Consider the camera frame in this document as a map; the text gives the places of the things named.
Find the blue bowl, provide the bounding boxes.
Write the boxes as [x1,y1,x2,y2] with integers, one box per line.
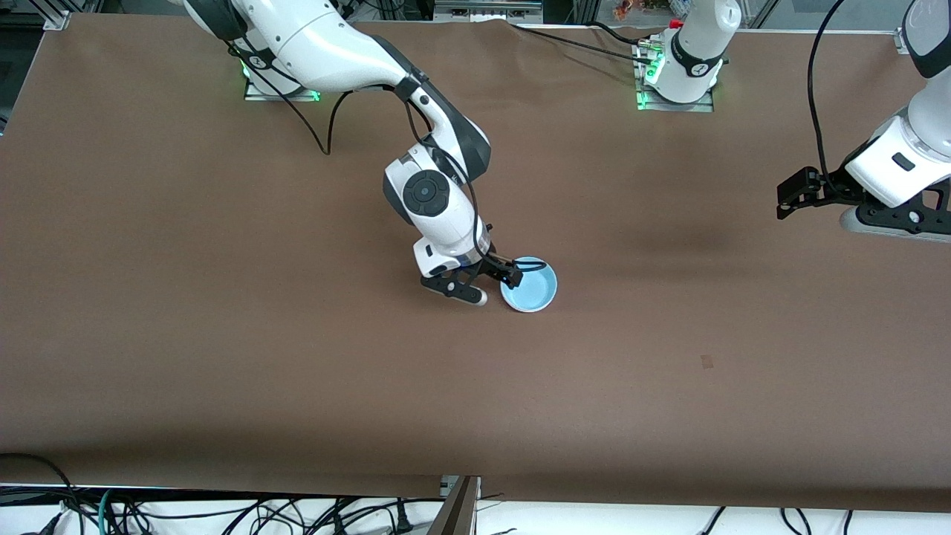
[500,256,558,314]

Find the brown table cloth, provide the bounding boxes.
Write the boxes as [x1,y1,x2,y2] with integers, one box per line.
[0,13,951,513]

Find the orange object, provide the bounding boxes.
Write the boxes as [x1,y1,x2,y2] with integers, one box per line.
[613,0,669,19]

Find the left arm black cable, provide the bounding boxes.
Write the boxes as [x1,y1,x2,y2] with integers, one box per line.
[807,0,849,178]

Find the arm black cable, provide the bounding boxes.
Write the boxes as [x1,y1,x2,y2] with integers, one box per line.
[227,41,480,257]
[807,0,849,178]

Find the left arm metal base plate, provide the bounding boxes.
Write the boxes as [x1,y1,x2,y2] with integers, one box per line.
[637,41,715,114]

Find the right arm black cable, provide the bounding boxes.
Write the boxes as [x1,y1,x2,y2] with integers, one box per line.
[227,41,480,257]

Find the long black table cable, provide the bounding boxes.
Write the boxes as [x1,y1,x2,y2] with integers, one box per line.
[511,24,656,60]

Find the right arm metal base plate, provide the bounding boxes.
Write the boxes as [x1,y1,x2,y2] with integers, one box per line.
[244,74,323,103]

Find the short black table cable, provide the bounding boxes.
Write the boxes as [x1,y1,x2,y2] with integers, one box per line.
[591,21,655,44]

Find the metal table post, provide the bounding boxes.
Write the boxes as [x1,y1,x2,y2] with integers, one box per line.
[429,476,481,535]

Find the aluminium frame bar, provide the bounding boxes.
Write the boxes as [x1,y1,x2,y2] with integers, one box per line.
[435,0,543,23]

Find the thick black floor cable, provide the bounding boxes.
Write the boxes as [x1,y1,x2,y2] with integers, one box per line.
[0,453,77,535]

